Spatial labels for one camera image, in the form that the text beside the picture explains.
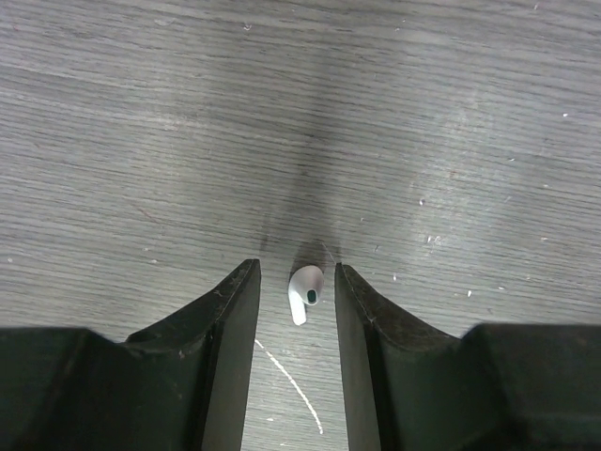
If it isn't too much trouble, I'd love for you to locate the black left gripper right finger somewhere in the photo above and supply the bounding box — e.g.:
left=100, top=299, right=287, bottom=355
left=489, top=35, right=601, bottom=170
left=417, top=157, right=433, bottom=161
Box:
left=334, top=264, right=600, bottom=450

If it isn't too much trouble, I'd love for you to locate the white earbud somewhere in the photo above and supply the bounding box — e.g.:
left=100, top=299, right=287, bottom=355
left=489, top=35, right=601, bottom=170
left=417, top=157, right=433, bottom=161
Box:
left=287, top=265, right=325, bottom=326

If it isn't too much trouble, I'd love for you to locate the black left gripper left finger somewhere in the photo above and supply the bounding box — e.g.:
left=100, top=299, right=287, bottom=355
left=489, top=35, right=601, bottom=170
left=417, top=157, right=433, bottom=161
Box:
left=1, top=259, right=261, bottom=450

